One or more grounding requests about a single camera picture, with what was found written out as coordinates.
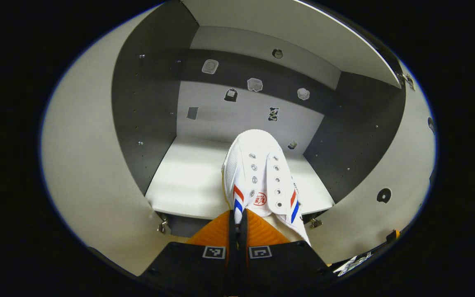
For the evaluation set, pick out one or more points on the white striped shoe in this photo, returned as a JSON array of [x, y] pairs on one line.
[[258, 165]]

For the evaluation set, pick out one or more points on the yellow box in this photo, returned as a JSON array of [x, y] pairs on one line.
[[392, 235]]

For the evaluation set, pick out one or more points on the white cabinet door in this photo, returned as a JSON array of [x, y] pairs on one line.
[[402, 156], [89, 165]]

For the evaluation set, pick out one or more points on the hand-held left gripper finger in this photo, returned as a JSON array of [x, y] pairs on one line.
[[242, 247], [232, 247]]

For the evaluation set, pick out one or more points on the white shoe cabinet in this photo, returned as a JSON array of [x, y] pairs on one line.
[[188, 181]]

